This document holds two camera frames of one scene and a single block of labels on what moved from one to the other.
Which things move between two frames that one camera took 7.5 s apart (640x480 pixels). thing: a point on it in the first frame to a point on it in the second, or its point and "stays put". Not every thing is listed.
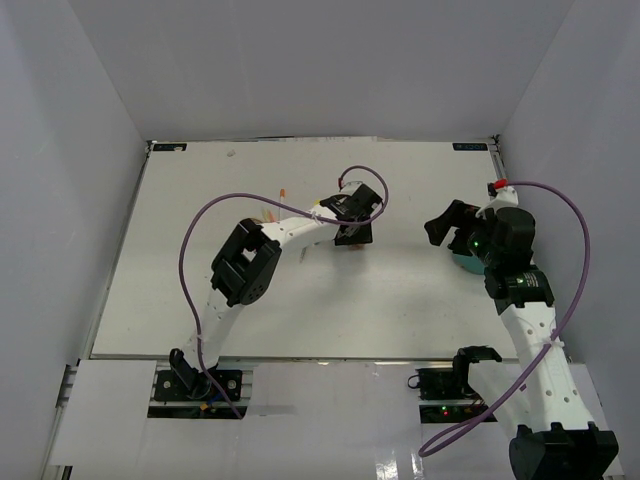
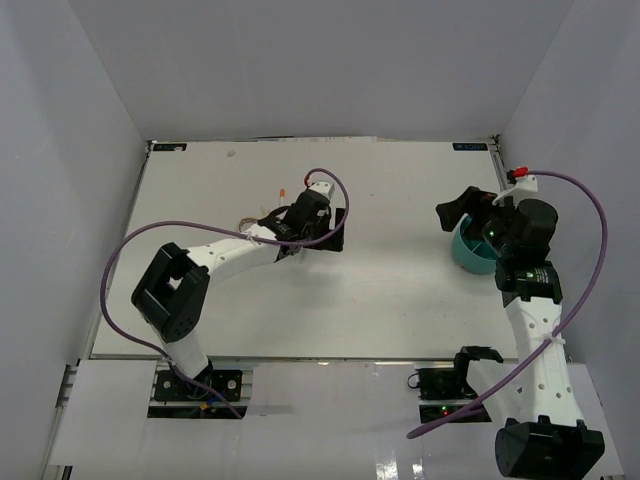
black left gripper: [363, 236] to [335, 241]
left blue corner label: [170, 146] stays put
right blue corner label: [469, 146] stays put
